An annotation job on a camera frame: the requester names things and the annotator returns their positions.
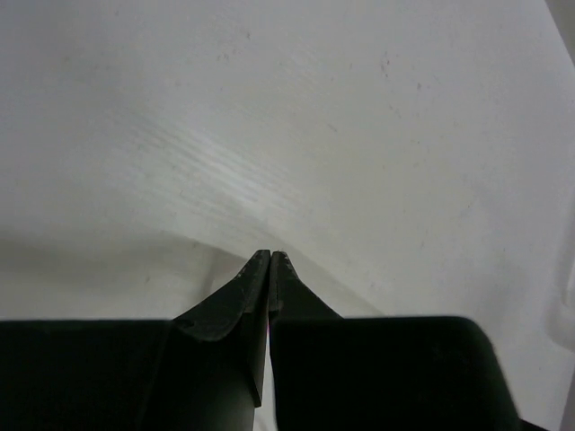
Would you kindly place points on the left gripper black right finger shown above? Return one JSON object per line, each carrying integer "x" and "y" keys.
{"x": 383, "y": 373}

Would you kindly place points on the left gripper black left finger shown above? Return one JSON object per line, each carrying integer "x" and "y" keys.
{"x": 202, "y": 370}

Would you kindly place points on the white tank top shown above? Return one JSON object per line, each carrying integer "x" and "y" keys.
{"x": 421, "y": 153}

